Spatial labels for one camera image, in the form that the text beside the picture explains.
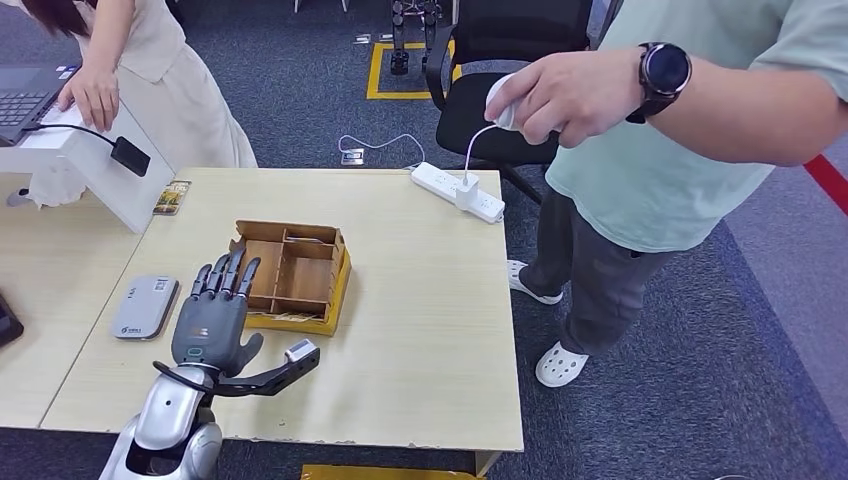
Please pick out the white handheld device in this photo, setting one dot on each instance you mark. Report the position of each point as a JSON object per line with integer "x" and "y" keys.
{"x": 503, "y": 109}

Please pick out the black power adapter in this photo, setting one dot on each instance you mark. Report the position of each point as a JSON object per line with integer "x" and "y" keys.
{"x": 130, "y": 156}

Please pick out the person's right forearm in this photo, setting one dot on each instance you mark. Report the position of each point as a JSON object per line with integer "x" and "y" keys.
{"x": 109, "y": 36}

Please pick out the metal floor socket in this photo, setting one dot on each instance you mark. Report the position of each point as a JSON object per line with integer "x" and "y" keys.
{"x": 353, "y": 158}

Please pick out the yellow floor tape square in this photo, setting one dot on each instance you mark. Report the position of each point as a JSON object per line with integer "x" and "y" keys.
{"x": 375, "y": 73}

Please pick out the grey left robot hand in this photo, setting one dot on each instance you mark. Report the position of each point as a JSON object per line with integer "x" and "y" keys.
{"x": 212, "y": 331}

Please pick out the dark laptop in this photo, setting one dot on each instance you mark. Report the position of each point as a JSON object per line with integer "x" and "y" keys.
{"x": 23, "y": 99}

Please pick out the person's right hand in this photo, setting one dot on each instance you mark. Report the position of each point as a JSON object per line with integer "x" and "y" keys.
{"x": 93, "y": 99}

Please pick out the white desk riser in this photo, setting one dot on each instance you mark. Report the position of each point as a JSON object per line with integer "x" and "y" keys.
{"x": 79, "y": 166}

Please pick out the wooden compartment box yellow base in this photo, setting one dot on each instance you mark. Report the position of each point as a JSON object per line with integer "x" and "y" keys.
{"x": 305, "y": 281}

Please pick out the black round smartwatch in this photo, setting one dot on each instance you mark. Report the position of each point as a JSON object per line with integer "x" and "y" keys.
{"x": 662, "y": 73}

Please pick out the colourful picture card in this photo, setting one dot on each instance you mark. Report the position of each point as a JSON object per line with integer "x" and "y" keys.
{"x": 172, "y": 197}

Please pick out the white power strip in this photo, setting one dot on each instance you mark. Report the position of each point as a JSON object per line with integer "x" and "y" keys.
{"x": 437, "y": 185}

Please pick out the white perforated clog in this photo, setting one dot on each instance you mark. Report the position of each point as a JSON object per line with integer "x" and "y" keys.
{"x": 560, "y": 366}
{"x": 528, "y": 286}

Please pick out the person's hand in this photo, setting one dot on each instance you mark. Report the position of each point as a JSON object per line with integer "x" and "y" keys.
{"x": 93, "y": 99}
{"x": 576, "y": 93}

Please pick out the person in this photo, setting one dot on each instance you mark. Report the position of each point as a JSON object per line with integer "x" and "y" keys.
{"x": 166, "y": 86}
{"x": 649, "y": 185}

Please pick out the person's left hand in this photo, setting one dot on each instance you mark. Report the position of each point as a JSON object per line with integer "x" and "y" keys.
{"x": 576, "y": 93}

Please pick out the red floor tape line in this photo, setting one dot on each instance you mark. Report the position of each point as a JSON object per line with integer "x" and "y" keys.
{"x": 828, "y": 182}

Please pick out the grey white card reader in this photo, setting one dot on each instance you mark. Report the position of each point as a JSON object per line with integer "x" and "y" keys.
{"x": 142, "y": 308}

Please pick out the black flat device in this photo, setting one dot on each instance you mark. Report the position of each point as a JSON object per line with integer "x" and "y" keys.
{"x": 8, "y": 324}

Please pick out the black equipment base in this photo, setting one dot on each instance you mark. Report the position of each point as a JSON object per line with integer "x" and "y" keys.
{"x": 399, "y": 61}

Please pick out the black office chair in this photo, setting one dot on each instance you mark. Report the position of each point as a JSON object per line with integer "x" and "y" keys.
{"x": 477, "y": 126}

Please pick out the key card in box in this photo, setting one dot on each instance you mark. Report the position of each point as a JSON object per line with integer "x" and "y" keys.
{"x": 303, "y": 239}

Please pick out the person's left forearm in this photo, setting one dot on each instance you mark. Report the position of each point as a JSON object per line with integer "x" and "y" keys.
{"x": 748, "y": 119}

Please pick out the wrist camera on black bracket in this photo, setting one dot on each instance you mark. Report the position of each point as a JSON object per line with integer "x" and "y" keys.
{"x": 278, "y": 378}

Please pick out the light wooden table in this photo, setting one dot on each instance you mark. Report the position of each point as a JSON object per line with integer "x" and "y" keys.
{"x": 411, "y": 344}
{"x": 53, "y": 265}

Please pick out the white charger plug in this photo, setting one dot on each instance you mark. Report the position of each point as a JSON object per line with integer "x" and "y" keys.
{"x": 466, "y": 193}

